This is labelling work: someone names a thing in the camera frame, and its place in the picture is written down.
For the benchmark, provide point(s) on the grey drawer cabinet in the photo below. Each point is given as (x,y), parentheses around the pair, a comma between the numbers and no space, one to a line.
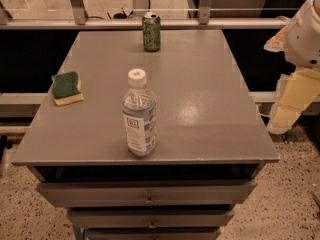
(211,140)

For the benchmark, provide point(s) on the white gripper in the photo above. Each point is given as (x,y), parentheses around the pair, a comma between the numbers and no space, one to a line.
(304,40)

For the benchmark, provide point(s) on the blue plastic water bottle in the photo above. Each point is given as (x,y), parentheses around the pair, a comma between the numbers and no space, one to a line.
(139,112)

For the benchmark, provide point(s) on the green soda can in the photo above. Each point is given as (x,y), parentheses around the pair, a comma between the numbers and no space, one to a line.
(151,28)

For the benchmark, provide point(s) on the green and yellow sponge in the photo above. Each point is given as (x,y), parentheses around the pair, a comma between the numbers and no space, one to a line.
(66,88)

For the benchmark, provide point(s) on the grey metal railing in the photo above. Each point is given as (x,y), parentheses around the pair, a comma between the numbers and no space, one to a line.
(99,15)

